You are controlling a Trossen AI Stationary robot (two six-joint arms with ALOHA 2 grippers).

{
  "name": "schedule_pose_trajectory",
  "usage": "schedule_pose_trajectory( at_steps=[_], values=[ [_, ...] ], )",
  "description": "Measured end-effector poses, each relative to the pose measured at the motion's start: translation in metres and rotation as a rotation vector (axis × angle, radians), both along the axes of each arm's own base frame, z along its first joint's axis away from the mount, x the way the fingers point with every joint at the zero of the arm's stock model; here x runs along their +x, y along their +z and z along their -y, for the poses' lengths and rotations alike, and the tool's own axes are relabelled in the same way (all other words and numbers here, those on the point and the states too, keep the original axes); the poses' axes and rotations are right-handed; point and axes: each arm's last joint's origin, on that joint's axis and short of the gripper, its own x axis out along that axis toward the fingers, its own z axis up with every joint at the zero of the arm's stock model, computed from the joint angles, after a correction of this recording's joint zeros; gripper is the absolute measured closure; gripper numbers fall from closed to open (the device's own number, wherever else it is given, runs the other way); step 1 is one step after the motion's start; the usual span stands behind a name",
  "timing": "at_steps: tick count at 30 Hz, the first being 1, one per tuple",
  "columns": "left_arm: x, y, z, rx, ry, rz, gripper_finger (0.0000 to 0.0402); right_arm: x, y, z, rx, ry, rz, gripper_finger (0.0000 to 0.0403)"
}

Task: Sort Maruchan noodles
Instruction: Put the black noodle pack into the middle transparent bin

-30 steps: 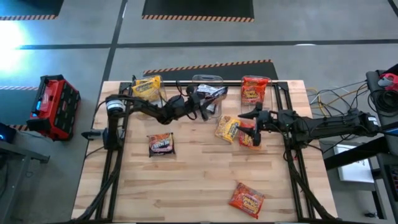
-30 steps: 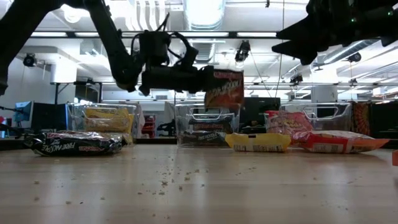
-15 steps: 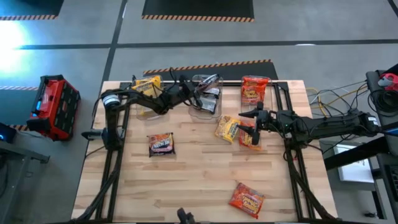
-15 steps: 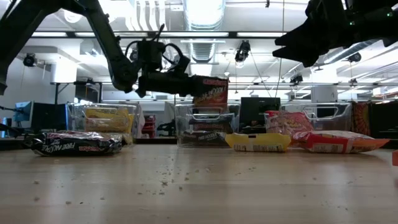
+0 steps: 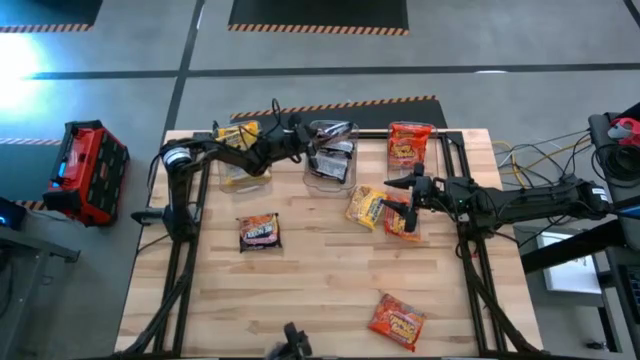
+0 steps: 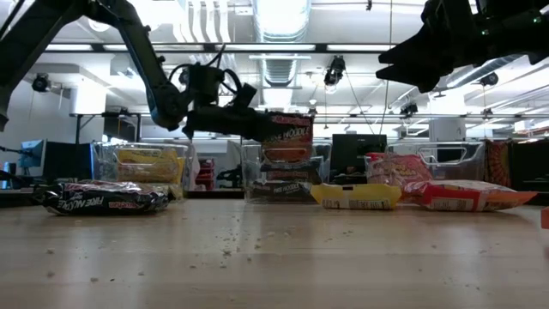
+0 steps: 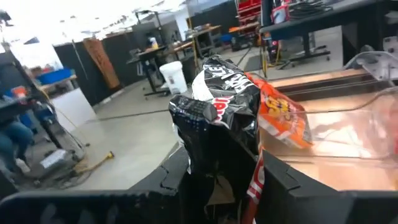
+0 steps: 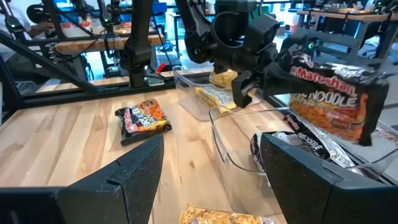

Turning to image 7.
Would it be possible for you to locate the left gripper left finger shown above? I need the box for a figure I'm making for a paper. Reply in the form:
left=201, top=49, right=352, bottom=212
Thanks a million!
left=129, top=146, right=191, bottom=224

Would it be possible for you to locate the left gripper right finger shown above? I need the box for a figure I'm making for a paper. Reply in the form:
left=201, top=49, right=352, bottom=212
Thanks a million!
left=257, top=149, right=398, bottom=224

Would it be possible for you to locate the black Maruchan fire noodle packet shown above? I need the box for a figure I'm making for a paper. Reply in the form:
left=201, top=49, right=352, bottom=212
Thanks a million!
left=167, top=55, right=265, bottom=224

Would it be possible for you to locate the red Maruchan noodle packet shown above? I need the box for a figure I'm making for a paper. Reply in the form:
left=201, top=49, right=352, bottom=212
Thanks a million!
left=245, top=73, right=313, bottom=149

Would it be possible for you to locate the clear plastic bin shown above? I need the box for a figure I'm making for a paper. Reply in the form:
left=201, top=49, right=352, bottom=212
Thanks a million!
left=257, top=50, right=398, bottom=192

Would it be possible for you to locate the white plastic bucket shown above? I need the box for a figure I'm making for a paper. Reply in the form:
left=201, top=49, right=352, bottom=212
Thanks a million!
left=159, top=60, right=188, bottom=95

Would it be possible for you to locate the white cabinet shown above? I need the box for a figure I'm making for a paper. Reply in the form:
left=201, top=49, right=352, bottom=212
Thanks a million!
left=49, top=88, right=97, bottom=131

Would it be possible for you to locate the black equipment stand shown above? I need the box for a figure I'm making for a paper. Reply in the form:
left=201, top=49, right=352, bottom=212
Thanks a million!
left=29, top=99, right=88, bottom=187

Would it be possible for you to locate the black work desk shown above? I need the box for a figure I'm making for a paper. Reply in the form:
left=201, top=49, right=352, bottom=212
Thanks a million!
left=126, top=45, right=171, bottom=97

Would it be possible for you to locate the brown wooden board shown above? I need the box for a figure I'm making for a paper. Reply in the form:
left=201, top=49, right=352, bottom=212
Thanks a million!
left=82, top=37, right=121, bottom=90

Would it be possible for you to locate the person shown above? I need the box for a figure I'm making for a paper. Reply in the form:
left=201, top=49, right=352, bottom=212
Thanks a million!
left=0, top=90, right=35, bottom=175

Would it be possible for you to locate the blue storage bin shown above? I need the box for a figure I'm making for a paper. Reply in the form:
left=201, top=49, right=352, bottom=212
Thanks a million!
left=35, top=68, right=75, bottom=86

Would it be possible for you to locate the wooden top workbench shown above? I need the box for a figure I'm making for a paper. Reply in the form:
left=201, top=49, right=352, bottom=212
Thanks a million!
left=185, top=24, right=222, bottom=62

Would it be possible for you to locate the orange object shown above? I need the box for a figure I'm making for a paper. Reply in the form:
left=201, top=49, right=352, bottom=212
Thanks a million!
left=11, top=86, right=29, bottom=100

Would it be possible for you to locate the dark side table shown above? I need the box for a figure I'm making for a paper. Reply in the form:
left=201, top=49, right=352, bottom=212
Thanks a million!
left=259, top=0, right=398, bottom=63

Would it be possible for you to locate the red pink handheld device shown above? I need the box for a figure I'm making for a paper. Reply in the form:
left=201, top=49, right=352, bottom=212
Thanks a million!
left=271, top=3, right=290, bottom=25

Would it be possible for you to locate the red tool box stack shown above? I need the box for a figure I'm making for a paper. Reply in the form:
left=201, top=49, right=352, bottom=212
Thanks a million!
left=235, top=0, right=262, bottom=24

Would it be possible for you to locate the yellow plug with cable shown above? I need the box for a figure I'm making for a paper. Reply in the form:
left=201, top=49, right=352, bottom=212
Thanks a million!
left=73, top=151, right=116, bottom=175

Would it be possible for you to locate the black aluminium frame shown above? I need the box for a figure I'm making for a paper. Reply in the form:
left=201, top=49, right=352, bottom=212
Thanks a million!
left=275, top=73, right=398, bottom=102

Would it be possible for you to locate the black partition wall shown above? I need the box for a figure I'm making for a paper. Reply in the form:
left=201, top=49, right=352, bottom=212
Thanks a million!
left=52, top=18, right=193, bottom=106

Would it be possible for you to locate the coiled black cable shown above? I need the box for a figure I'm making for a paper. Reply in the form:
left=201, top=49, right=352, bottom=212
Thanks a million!
left=289, top=0, right=334, bottom=20

